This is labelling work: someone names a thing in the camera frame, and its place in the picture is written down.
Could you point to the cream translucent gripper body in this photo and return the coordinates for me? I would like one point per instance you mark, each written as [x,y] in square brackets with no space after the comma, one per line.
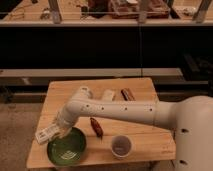
[64,131]

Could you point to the white labelled bottle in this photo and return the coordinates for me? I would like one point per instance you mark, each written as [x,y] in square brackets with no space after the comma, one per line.
[47,133]

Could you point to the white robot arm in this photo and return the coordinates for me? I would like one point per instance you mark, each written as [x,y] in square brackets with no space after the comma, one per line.
[192,120]

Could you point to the green ceramic bowl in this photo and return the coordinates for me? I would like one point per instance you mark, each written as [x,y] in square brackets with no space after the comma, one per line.
[67,151]

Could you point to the wooden folding table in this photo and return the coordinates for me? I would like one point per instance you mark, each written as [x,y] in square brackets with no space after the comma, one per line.
[148,142]

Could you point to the cream sponge block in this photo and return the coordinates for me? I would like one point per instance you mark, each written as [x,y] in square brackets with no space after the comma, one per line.
[108,95]

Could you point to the white paper cup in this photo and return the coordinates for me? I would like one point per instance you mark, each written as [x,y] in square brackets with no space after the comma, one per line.
[121,146]

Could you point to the brown chocolate bar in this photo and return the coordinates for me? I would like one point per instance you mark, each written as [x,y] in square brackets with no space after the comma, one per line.
[128,96]

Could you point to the long workbench shelf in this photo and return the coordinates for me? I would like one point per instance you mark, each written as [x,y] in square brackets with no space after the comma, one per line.
[106,13]

